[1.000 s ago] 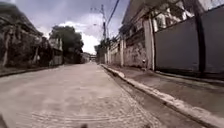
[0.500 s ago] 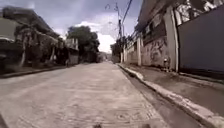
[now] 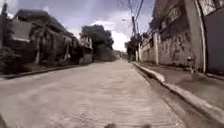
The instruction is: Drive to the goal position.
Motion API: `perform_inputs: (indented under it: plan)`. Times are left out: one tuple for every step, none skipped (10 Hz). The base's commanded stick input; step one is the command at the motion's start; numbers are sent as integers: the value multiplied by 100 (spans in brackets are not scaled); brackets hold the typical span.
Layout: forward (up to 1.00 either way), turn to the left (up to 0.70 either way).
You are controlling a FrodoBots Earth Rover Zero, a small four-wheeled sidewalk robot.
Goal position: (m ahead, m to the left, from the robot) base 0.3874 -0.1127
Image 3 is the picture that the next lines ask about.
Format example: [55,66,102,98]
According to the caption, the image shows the dark house with roof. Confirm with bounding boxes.
[0,8,80,72]

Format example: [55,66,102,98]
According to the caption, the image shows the pale small building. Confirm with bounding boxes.
[79,35,94,64]

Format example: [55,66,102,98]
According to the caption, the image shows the dark kerb strip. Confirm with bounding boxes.
[0,63,91,80]

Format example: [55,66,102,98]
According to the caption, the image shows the pale concrete kerb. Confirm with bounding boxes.
[132,61,224,127]

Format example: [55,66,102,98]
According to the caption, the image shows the overhead wires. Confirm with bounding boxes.
[117,0,146,34]

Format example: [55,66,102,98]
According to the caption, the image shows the utility pole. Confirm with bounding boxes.
[131,13,140,62]

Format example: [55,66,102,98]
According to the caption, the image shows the palm tree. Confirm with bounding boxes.
[29,20,54,66]

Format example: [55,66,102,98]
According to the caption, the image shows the dark gate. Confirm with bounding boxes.
[196,0,224,75]

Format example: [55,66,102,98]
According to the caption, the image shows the large dark tree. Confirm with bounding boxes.
[79,24,116,62]

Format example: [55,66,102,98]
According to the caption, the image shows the grey concrete road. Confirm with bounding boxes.
[0,59,188,128]

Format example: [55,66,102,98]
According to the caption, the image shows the grey building with stone wall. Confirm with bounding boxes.
[139,0,205,70]

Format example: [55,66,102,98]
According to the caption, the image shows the grey pavement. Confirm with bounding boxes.
[139,61,224,111]

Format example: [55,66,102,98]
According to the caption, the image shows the dark bush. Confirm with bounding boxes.
[0,46,22,75]

